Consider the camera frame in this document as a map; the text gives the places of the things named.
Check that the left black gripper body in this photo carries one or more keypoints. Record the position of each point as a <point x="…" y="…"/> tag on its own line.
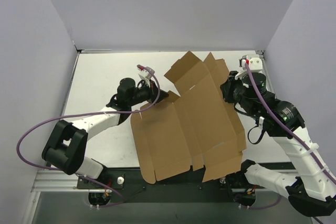
<point x="153" y="93"/>

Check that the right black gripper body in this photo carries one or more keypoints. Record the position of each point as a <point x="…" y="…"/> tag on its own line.
<point x="228" y="91"/>

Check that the cardboard box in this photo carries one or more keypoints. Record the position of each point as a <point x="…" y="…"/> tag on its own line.
<point x="193" y="128"/>

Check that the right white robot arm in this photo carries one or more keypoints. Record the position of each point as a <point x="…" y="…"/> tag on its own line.
<point x="312" y="191"/>

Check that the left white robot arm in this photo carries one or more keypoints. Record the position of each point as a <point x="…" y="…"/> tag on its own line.
<point x="66" y="146"/>

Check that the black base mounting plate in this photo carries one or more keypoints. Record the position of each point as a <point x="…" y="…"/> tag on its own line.
<point x="186" y="187"/>

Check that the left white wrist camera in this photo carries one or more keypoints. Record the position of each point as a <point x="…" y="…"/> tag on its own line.
<point x="145" y="74"/>

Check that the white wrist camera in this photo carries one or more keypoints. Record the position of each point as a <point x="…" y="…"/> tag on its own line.
<point x="254" y="63"/>
<point x="145" y="74"/>

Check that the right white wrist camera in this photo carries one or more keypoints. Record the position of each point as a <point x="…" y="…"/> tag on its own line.
<point x="254" y="63"/>

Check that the aluminium frame rail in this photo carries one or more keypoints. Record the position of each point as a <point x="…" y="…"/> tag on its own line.
<point x="54" y="181"/>

